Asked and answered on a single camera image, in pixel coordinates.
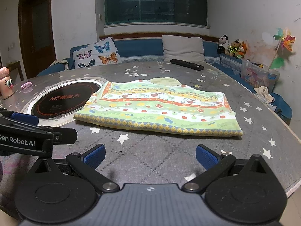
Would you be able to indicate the pink cartoon water bottle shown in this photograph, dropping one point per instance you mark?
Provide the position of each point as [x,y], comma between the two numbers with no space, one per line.
[6,84]

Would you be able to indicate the grey star-printed table cover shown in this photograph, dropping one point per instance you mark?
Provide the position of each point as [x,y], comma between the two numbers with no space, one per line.
[164,150]

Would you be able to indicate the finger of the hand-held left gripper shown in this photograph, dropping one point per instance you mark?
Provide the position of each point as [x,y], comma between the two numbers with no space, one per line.
[23,118]
[65,135]

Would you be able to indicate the brown wooden door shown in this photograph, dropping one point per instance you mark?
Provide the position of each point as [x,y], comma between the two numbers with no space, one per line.
[37,33]

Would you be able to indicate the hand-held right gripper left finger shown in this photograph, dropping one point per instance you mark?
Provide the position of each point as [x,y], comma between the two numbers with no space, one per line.
[95,156]

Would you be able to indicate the crumpled white cloth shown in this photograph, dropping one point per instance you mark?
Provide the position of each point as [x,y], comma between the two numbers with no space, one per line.
[264,94]

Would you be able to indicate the clear plastic toy box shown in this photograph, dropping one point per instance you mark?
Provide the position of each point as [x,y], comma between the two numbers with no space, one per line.
[256,76]

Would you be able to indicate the crumpled cloth on sofa arm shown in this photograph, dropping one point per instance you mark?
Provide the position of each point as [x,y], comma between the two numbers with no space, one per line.
[58,63]

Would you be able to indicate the grey pillow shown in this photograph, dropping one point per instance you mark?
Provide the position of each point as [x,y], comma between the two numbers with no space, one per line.
[183,48]

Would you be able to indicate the brown bear plush toy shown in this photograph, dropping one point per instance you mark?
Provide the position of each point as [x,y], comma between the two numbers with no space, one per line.
[233,49]

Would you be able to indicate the dark window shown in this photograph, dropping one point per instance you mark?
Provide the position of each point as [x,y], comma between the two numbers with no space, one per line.
[155,2]

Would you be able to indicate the orange plush toy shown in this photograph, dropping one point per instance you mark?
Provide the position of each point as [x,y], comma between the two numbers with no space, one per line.
[242,49]

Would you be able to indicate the butterfly print pillow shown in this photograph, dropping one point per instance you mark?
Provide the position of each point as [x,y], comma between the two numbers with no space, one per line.
[96,54]

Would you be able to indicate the blue sofa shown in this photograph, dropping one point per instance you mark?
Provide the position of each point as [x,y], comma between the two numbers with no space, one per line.
[141,46]

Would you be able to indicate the black remote control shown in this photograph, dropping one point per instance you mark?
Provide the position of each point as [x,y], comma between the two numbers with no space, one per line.
[187,64]

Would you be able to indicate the green patterned children's garment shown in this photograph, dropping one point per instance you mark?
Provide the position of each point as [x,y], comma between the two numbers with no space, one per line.
[152,108]

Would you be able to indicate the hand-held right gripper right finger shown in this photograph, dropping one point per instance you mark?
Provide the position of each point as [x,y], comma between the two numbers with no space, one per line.
[207,156]

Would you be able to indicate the colourful pinwheel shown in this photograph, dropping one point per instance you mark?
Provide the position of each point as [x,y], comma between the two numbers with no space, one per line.
[287,41]

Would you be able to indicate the panda plush toy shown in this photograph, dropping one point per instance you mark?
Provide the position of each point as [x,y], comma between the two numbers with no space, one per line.
[223,44]

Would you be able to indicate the black round induction cooktop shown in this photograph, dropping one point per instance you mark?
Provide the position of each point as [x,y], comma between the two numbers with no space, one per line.
[61,98]

